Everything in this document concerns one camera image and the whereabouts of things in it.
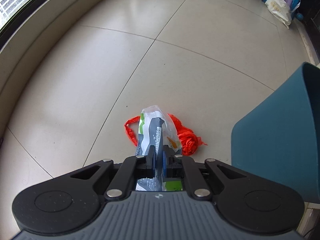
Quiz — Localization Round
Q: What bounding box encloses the grey green snack packet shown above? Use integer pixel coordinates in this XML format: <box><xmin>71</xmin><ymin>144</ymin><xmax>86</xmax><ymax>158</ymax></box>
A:
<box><xmin>136</xmin><ymin>105</ymin><xmax>182</xmax><ymax>191</ymax></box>

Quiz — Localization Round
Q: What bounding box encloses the dark teal trash bin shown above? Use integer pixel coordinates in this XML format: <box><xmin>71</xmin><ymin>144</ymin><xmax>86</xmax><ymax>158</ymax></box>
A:
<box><xmin>231</xmin><ymin>62</ymin><xmax>319</xmax><ymax>203</ymax></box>

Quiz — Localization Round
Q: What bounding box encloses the red plastic bag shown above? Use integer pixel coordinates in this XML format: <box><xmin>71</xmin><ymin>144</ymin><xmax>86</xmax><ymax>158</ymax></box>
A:
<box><xmin>124</xmin><ymin>114</ymin><xmax>207</xmax><ymax>156</ymax></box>

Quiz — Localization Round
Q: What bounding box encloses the cream plastic shopping bag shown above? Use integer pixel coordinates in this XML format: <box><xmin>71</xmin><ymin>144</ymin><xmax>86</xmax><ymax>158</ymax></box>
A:
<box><xmin>265</xmin><ymin>0</ymin><xmax>301</xmax><ymax>29</ymax></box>

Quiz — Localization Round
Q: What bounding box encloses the small blue ball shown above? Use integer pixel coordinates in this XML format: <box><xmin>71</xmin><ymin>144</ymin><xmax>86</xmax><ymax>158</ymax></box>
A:
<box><xmin>296</xmin><ymin>13</ymin><xmax>304</xmax><ymax>21</ymax></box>

